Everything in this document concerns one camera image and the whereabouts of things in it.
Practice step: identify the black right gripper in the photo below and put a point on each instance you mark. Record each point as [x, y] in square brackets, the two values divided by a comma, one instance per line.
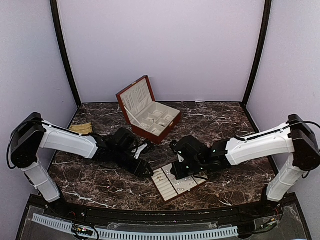
[178, 173]

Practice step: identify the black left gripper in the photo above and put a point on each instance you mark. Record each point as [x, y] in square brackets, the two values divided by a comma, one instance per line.
[140, 168]

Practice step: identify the red jewelry tray insert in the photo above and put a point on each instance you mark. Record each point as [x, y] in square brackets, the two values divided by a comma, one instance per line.
[170, 188]

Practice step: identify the red wooden jewelry box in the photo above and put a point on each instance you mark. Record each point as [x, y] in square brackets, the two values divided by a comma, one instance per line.
[148, 118]

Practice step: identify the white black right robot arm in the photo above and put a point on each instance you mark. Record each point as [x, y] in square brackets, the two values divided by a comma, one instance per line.
[294, 137]

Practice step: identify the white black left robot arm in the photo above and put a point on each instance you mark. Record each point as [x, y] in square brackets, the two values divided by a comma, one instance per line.
[35, 133]

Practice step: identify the woven bamboo tray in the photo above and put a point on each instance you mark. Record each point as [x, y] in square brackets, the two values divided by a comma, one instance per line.
[83, 129]

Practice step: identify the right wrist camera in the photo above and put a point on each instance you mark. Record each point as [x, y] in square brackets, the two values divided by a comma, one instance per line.
[173, 145]

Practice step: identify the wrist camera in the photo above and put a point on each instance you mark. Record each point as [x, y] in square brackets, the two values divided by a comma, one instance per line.
[143, 148]
[173, 145]

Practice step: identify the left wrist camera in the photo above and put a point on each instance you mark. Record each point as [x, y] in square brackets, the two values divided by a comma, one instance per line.
[143, 148]

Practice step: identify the white slotted cable duct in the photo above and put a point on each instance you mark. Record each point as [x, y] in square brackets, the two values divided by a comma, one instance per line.
[88, 233]

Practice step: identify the black front table rail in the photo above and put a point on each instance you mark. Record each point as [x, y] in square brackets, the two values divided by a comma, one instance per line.
[102, 216]

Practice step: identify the right black frame post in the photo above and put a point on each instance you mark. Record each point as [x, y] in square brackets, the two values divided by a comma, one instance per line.
[258, 52]

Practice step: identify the black frame post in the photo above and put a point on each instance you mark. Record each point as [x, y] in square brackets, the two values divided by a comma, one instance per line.
[258, 52]
[63, 52]

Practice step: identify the left black frame post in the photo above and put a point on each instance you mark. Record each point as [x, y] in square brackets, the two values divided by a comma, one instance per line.
[63, 52]

